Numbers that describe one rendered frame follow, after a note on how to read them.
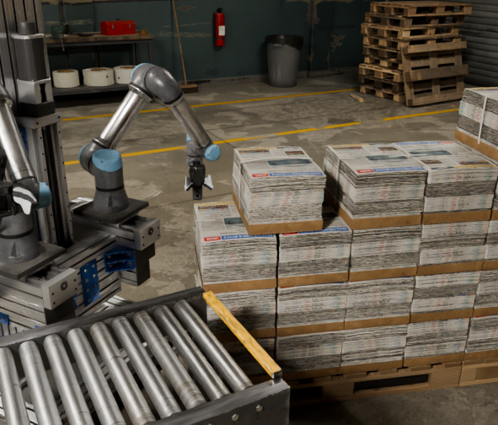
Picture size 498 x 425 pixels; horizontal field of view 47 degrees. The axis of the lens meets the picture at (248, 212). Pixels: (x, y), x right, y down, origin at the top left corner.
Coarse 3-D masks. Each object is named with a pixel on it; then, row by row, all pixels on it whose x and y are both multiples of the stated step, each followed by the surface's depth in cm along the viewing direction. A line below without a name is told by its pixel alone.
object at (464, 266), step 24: (456, 264) 232; (480, 264) 234; (216, 288) 216; (240, 288) 218; (264, 288) 220; (456, 312) 242; (216, 336) 225; (264, 336) 229; (408, 360) 248; (432, 360) 250; (456, 360) 253
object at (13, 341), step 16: (192, 288) 182; (128, 304) 173; (144, 304) 173; (160, 304) 174; (192, 304) 179; (64, 320) 165; (80, 320) 165; (96, 320) 165; (112, 320) 167; (16, 336) 158; (32, 336) 158; (64, 336) 162; (112, 336) 169; (16, 352) 156; (96, 352) 169; (48, 368) 163
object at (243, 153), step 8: (240, 152) 229; (248, 152) 230; (256, 152) 230; (264, 152) 230; (272, 152) 231; (280, 152) 231; (288, 152) 231; (296, 152) 231; (304, 152) 232; (232, 176) 240; (232, 184) 241
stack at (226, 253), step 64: (256, 256) 214; (320, 256) 220; (384, 256) 225; (448, 256) 230; (256, 320) 226; (320, 320) 232; (448, 320) 243; (256, 384) 239; (320, 384) 244; (448, 384) 258
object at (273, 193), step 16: (256, 176) 203; (272, 176) 203; (288, 176) 204; (304, 176) 205; (320, 176) 207; (256, 192) 205; (272, 192) 206; (288, 192) 207; (304, 192) 209; (320, 192) 210; (256, 208) 208; (272, 208) 209; (288, 208) 210; (304, 208) 211; (320, 208) 213
